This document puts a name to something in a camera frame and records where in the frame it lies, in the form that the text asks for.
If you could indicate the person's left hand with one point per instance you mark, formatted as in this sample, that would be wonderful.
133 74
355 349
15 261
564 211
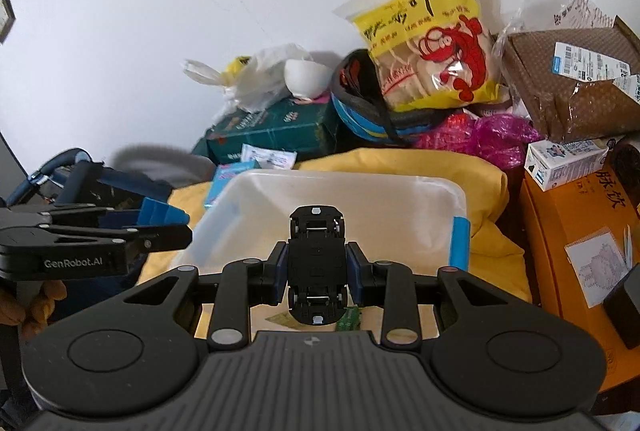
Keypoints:
50 293

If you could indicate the picture frame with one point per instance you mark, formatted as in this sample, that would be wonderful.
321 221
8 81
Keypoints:
5 11

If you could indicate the black box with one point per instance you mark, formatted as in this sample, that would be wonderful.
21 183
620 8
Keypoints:
625 306

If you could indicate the yellow snack bag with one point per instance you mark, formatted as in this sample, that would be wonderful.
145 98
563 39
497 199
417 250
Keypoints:
425 36

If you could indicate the green toy block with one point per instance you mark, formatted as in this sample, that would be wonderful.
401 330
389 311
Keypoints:
348 320

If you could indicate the black toy car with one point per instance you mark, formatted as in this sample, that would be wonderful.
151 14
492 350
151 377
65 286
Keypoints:
316 256

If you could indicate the white plastic bag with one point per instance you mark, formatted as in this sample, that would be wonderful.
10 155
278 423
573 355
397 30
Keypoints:
260 78

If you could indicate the small blue and pink box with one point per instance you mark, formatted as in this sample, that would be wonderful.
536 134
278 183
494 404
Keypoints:
222 183

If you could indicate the grey chair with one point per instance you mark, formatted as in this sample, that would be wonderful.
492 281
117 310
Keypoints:
165 161

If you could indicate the white plastic bin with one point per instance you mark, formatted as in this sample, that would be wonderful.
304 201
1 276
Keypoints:
350 196

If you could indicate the yellow cloth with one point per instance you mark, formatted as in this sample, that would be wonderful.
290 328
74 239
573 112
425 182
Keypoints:
492 236

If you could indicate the pink foil wrap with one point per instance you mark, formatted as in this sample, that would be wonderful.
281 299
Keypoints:
490 136

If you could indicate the brown parcel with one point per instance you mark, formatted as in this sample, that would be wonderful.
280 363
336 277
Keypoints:
565 96

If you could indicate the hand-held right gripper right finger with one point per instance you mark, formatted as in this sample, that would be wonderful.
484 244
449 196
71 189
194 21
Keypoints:
356 273

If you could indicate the dark green box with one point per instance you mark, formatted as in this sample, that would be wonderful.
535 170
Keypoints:
280 121

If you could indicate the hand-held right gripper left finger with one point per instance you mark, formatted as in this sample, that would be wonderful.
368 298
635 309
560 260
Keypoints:
281 273

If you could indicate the orange box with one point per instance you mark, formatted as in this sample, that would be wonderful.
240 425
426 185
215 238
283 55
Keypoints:
560 231

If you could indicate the small white carton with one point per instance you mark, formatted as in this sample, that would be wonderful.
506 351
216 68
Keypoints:
565 163

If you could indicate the small white packet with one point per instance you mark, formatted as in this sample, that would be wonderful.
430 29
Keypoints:
270 156

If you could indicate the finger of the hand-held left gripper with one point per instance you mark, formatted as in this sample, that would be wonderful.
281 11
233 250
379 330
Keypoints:
165 213
165 237

